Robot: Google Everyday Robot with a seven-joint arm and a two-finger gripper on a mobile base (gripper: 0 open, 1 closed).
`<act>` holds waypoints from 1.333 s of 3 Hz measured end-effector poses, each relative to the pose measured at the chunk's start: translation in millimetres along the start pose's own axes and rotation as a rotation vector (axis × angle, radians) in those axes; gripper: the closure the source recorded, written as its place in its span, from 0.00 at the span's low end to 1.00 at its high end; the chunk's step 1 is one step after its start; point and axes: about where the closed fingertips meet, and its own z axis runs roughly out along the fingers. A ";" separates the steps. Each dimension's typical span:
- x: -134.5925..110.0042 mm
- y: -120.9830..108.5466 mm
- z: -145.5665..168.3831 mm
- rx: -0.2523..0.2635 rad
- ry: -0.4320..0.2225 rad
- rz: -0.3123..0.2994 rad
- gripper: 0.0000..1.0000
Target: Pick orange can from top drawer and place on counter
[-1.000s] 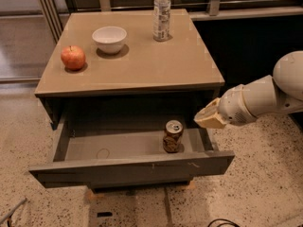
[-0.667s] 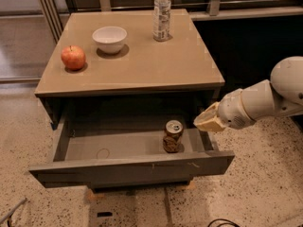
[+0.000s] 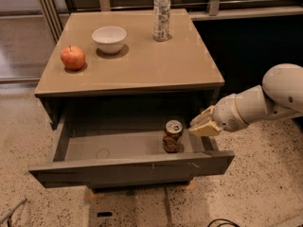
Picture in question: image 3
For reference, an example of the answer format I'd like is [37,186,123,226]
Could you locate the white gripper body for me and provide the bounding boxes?
[212,94,248,132]

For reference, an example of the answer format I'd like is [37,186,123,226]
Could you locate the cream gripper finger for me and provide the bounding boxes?
[188,121,223,137]
[190,105,215,127]

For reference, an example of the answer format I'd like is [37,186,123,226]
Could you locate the orange soda can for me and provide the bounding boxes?
[163,120,183,153]

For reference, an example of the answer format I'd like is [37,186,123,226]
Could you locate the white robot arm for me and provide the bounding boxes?
[188,63,303,136]

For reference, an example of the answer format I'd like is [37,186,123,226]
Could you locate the grey drawer cabinet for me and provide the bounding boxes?
[33,9,225,194]

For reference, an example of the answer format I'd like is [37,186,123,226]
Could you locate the open grey top drawer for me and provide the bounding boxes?
[29,107,235,189]

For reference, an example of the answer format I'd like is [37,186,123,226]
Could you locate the clear plastic water bottle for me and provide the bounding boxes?
[152,0,170,42]

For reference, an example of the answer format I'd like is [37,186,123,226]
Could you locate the white ceramic bowl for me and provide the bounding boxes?
[92,26,127,54]

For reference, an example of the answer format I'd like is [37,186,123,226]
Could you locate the red apple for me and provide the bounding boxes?
[61,45,85,70]

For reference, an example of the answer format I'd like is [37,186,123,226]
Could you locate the grey metal rod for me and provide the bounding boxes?
[0,198,27,227]

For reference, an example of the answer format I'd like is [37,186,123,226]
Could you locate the black floor cable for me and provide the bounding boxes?
[206,218,241,227]

